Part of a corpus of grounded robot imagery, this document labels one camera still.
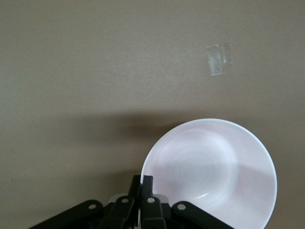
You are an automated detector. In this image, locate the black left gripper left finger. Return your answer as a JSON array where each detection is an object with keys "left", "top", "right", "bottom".
[{"left": 28, "top": 175, "right": 141, "bottom": 229}]

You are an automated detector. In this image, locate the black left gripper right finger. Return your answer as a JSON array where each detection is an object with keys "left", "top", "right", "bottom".
[{"left": 140, "top": 175, "right": 235, "bottom": 229}]

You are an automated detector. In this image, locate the pale pink plastic bowl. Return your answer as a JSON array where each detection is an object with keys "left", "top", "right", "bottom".
[{"left": 141, "top": 118, "right": 278, "bottom": 229}]

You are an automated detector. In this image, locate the clear tape patch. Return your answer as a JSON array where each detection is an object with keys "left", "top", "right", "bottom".
[{"left": 206, "top": 42, "right": 234, "bottom": 77}]

